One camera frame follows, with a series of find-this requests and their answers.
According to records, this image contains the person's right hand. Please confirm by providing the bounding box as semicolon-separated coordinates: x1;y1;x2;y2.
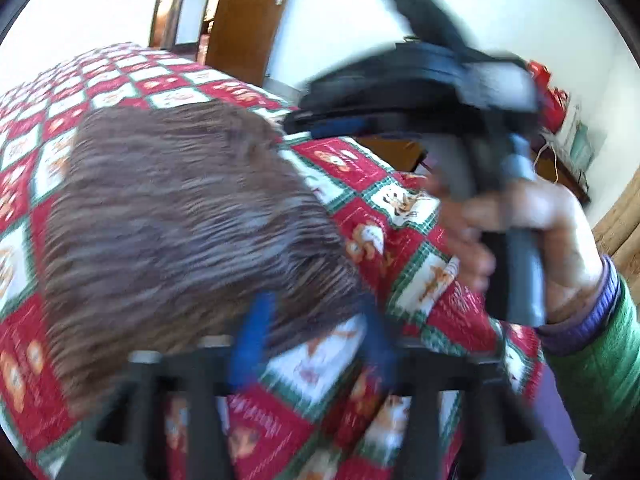
425;175;609;327

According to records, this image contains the teal and white box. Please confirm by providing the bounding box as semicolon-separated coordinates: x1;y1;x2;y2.
555;104;597;172

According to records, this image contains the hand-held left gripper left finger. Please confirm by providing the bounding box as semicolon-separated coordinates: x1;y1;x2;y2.
55;292;282;480

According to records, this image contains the beige patterned curtain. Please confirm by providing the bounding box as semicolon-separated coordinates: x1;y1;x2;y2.
592;165;640;282

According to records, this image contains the red bear-print quilt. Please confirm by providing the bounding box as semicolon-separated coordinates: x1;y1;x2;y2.
0;42;547;480

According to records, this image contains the brown wooden door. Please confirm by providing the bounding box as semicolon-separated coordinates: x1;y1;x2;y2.
205;0;302;87

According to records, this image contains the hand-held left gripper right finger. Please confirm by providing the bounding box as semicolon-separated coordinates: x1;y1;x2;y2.
359;305;568;480

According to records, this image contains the brown knitted sweater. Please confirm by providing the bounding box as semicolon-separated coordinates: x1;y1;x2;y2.
42;101;372;420

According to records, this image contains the dark wooden desk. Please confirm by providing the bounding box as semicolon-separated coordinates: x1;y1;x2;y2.
530;144;592;207

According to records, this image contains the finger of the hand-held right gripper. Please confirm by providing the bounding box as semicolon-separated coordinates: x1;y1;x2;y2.
298;42;468;112
282;110;427;140

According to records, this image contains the person's right forearm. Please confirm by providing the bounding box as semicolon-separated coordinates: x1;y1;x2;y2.
537;255;640;472

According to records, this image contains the white cable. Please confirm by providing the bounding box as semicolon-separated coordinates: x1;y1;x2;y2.
532;141;559;184

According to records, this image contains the red bag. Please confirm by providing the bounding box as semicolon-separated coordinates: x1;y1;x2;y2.
527;60;572;134

